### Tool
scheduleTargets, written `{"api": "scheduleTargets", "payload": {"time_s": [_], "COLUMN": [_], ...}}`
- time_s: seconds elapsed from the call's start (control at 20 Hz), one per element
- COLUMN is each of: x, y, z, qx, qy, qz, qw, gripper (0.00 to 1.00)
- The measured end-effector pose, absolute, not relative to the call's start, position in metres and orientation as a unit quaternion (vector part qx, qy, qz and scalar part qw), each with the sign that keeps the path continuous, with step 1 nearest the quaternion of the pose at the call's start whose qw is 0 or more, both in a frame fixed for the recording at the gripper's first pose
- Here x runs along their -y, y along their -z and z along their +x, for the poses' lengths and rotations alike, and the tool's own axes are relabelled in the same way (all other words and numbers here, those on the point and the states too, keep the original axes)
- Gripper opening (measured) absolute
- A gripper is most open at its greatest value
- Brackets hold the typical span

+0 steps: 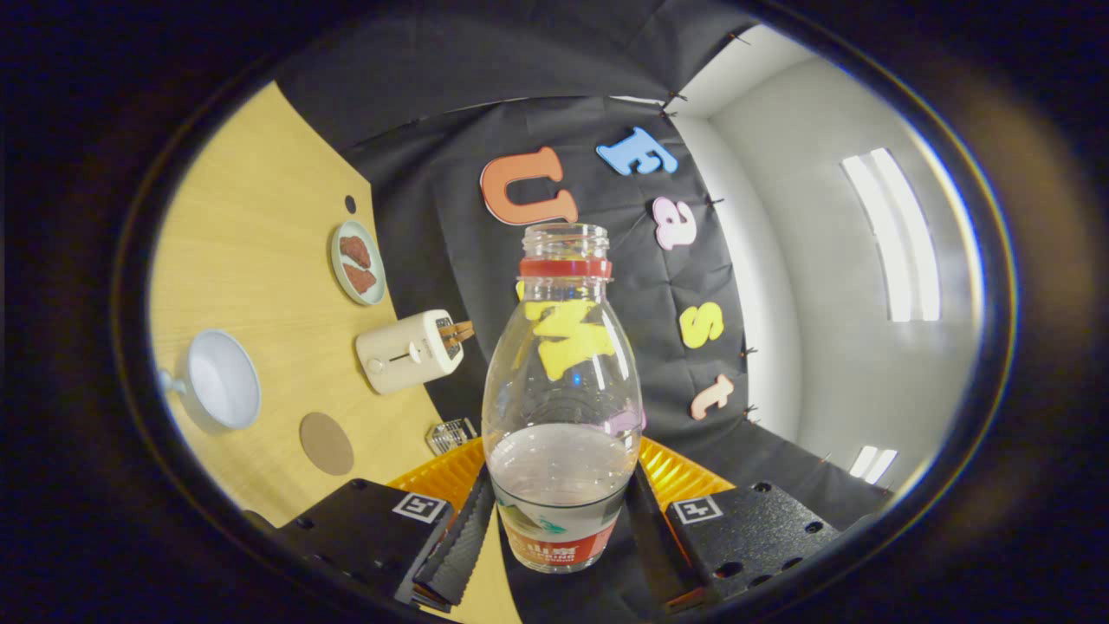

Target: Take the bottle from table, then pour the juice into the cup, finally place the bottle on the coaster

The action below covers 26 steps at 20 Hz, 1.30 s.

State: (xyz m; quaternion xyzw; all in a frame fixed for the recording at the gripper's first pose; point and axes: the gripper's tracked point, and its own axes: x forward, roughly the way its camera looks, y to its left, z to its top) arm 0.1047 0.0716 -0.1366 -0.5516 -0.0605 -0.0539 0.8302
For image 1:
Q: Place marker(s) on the small pale green plate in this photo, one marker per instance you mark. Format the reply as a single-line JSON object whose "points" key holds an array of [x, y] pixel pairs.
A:
{"points": [[340, 282]]}

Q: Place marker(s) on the brown bread piece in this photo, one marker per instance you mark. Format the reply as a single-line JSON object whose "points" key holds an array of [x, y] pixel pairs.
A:
{"points": [[355, 251], [361, 279]]}

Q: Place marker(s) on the small ceiling light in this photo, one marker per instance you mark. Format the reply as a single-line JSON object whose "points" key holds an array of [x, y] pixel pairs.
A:
{"points": [[873, 464]]}

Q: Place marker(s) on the brown toast slice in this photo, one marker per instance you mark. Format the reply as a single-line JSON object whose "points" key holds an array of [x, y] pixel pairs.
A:
{"points": [[459, 330]]}

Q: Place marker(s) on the long ceiling light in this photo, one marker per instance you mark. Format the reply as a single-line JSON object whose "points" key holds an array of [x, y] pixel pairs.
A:
{"points": [[892, 234]]}

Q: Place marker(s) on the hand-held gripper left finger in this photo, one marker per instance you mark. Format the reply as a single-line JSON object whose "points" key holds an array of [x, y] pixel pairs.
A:
{"points": [[463, 546]]}

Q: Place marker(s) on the round brown coaster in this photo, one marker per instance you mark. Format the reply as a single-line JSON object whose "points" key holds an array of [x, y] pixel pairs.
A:
{"points": [[327, 444]]}

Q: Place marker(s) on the clear plastic juice bottle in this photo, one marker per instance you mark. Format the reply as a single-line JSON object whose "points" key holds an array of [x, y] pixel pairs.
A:
{"points": [[563, 485]]}

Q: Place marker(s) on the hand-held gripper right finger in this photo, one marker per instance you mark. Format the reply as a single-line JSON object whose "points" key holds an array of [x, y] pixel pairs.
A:
{"points": [[754, 537]]}

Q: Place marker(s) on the pale grey cup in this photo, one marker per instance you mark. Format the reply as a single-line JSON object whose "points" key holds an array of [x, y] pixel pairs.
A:
{"points": [[221, 381]]}

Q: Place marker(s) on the cream toaster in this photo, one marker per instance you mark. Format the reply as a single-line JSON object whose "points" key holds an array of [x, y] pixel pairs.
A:
{"points": [[403, 355]]}

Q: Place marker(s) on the wooden table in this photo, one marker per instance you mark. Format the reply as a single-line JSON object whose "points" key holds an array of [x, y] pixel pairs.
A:
{"points": [[260, 260]]}

